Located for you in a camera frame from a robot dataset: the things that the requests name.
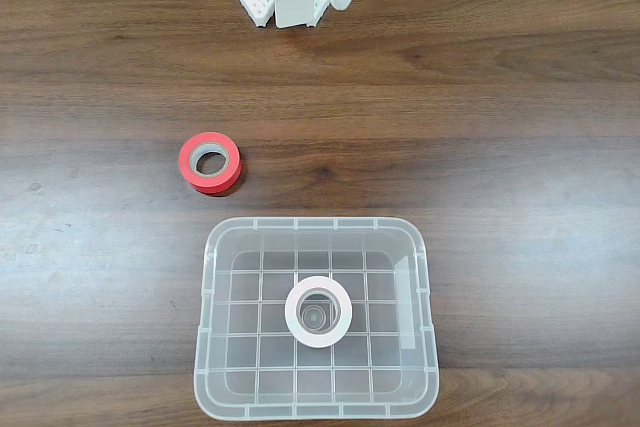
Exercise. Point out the white tape roll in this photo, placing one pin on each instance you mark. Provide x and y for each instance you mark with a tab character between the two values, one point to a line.
292	317

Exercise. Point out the clear plastic box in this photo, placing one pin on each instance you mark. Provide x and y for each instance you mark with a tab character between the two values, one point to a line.
320	242

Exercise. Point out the red tape roll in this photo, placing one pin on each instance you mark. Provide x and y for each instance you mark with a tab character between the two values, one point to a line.
187	168

